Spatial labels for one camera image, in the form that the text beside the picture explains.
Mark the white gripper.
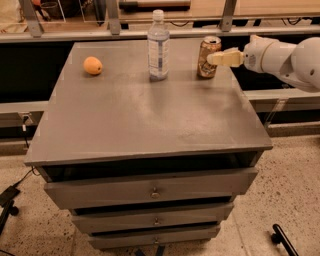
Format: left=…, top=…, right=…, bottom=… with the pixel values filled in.
left=207, top=35, right=277, bottom=73

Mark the orange soda can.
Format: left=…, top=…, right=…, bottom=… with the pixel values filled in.
left=197, top=36, right=221, bottom=79

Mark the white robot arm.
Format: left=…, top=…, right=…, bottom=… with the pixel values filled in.
left=207, top=35, right=320, bottom=93

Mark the grey metal railing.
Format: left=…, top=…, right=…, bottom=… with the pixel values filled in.
left=0, top=0, right=320, bottom=43

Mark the clear plastic water bottle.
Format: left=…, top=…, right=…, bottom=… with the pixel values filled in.
left=147, top=9, right=170, bottom=80

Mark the orange fruit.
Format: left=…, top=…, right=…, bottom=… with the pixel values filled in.
left=83, top=56, right=102, bottom=75

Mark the grey drawer cabinet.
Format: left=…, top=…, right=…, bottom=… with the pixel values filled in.
left=26, top=39, right=272, bottom=237

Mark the middle grey drawer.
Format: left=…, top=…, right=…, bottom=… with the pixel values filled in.
left=72, top=203, right=234, bottom=233

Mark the grey drawer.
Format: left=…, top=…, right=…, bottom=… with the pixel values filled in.
left=72, top=203, right=234, bottom=233
left=88, top=224, right=220, bottom=250
left=44, top=167, right=258, bottom=209

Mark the bottom grey drawer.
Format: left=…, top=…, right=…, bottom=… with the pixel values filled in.
left=88, top=224, right=220, bottom=250

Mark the black chair leg right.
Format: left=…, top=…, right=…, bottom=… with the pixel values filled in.
left=271, top=224, right=299, bottom=256

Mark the black chair leg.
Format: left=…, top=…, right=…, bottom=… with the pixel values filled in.
left=0, top=200, right=19, bottom=234
left=271, top=224, right=299, bottom=256

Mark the top grey drawer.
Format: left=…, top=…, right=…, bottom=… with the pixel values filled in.
left=44, top=167, right=258, bottom=209

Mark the black chair leg left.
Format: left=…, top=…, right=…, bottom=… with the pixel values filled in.
left=0, top=200, right=19, bottom=234

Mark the black power adapter with cable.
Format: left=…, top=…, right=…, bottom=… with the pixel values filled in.
left=0, top=170, right=32, bottom=207

